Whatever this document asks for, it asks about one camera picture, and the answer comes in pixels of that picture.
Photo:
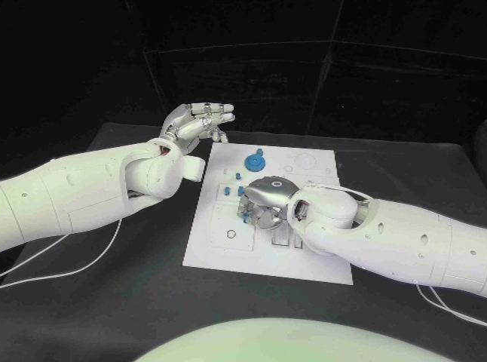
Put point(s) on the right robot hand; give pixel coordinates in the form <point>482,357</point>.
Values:
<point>269,193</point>

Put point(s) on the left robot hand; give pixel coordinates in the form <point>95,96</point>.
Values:
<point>186,124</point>

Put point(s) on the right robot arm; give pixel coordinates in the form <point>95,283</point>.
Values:
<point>397,240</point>

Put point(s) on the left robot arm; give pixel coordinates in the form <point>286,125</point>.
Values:
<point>76,192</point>

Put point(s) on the white task board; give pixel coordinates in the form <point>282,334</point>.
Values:
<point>268,257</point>

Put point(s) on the blue block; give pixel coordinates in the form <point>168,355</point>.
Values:
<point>226,191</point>
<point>239,191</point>

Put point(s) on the blue gear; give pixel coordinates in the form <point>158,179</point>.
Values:
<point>255,163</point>

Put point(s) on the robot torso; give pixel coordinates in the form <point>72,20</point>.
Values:
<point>292,342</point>

